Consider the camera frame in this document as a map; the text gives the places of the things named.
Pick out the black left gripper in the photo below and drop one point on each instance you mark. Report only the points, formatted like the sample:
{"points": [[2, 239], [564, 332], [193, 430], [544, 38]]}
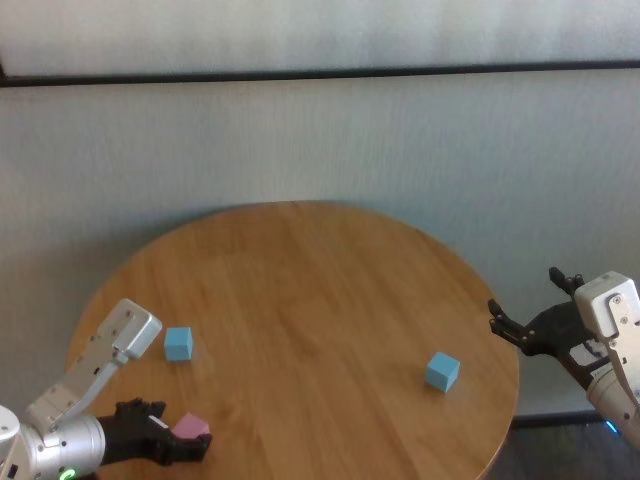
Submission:
{"points": [[132, 437]]}

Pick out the light blue cube block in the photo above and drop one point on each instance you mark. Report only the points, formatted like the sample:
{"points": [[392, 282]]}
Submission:
{"points": [[442, 372], [178, 344]]}

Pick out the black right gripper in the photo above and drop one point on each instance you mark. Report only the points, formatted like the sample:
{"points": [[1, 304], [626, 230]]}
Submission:
{"points": [[555, 332]]}

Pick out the black wall rail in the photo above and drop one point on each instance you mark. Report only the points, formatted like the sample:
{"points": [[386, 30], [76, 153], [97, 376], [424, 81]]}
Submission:
{"points": [[320, 73]]}

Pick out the pink cube block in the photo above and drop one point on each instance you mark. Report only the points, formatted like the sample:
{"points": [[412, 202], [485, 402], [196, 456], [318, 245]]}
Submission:
{"points": [[190, 425]]}

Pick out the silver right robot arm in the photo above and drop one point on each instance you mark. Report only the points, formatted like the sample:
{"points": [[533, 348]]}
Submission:
{"points": [[617, 400]]}

